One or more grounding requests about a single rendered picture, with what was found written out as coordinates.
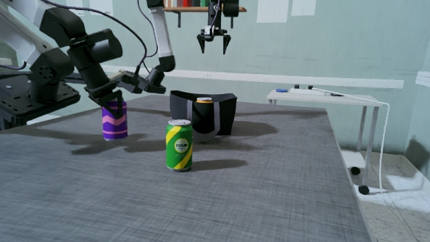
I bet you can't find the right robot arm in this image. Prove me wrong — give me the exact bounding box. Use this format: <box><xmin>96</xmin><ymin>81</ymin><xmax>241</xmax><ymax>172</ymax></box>
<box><xmin>0</xmin><ymin>0</ymin><xmax>123</xmax><ymax>117</ymax></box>

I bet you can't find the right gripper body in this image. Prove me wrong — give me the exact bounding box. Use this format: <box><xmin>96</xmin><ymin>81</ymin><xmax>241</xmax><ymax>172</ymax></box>
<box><xmin>78</xmin><ymin>62</ymin><xmax>133</xmax><ymax>102</ymax></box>

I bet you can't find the purple drink can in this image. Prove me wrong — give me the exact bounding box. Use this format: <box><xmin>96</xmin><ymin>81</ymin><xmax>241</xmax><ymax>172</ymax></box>
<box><xmin>102</xmin><ymin>97</ymin><xmax>128</xmax><ymax>142</ymax></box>

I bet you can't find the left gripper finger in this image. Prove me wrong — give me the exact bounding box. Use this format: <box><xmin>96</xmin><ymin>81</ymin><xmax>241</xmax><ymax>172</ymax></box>
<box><xmin>223</xmin><ymin>36</ymin><xmax>232</xmax><ymax>54</ymax></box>
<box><xmin>196</xmin><ymin>36</ymin><xmax>205</xmax><ymax>54</ymax></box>

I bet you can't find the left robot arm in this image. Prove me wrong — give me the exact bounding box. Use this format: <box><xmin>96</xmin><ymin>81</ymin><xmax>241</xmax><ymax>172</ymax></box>
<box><xmin>138</xmin><ymin>0</ymin><xmax>239</xmax><ymax>90</ymax></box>

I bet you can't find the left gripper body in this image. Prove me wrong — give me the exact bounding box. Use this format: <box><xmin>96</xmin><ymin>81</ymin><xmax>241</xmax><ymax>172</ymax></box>
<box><xmin>201</xmin><ymin>15</ymin><xmax>230</xmax><ymax>36</ymax></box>

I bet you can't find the black tote bag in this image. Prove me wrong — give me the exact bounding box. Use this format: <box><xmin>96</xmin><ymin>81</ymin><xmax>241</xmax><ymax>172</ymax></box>
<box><xmin>170</xmin><ymin>90</ymin><xmax>237</xmax><ymax>143</ymax></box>

